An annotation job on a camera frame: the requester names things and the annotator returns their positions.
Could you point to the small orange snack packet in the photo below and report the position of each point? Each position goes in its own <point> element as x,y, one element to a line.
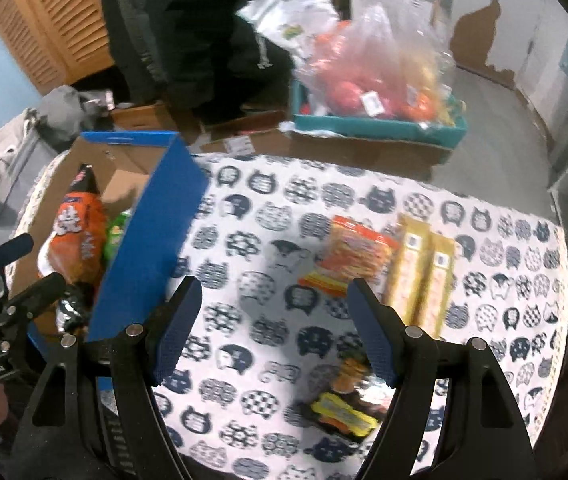
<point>353,367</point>

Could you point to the white plastic bag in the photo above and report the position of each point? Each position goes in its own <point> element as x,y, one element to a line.
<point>289,15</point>

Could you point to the black white snack packet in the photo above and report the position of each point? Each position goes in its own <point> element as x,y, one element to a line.
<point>71,310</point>

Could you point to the teal cardboard box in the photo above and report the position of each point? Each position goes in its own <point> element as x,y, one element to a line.
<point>363,132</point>

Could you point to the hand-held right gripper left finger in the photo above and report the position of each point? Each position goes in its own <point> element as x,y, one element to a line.
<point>179,330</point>

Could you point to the grey clothing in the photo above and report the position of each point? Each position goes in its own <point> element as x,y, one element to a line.
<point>64,110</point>

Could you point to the orange striped snack packet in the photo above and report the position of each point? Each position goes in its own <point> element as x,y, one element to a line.
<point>358,250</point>

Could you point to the clear bag of oranges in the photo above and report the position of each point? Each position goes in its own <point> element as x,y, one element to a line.
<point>421,95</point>

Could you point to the green snack packet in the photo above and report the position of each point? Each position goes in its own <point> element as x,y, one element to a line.
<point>116,232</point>

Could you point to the black yellow-label snack packet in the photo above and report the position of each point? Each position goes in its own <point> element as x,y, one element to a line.
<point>343,410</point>

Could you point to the large brown cardboard box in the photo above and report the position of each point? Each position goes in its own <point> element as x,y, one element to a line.
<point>339,152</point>

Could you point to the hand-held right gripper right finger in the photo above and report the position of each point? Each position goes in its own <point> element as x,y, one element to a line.
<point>376,335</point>

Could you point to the yellow snack packet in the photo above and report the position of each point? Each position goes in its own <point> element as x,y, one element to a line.
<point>408,265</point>
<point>438,285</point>

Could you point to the cat print cloth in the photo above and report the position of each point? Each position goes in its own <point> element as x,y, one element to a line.
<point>274,220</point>

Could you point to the large orange snack bag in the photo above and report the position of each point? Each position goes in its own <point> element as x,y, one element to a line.
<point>76,230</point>

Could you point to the clear bag of red fruit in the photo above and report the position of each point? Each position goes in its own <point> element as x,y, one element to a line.
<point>353,75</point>

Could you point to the blue cardboard box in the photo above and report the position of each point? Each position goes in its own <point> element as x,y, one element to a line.
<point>154,240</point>

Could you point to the wooden louvered door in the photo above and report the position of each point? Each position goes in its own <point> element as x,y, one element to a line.
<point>49,25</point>

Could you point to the small brown cardboard box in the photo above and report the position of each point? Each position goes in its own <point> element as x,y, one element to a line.
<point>144,117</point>

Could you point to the black hanging coat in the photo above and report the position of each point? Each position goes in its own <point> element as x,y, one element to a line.
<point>189,35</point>

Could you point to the grey storage bin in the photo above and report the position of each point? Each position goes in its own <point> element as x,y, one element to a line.
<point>39,155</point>

